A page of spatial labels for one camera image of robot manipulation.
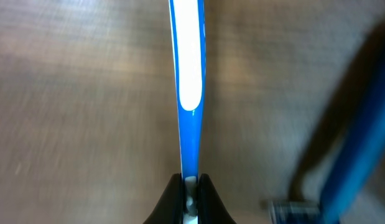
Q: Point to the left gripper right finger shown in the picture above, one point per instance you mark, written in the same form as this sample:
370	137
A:
211	209

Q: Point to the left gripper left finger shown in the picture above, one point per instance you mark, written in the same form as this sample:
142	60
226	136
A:
169	208

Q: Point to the blue disposable razor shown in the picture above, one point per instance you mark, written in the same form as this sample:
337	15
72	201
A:
355	118

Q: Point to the blue white toothbrush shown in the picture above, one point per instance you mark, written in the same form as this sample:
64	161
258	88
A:
187	21

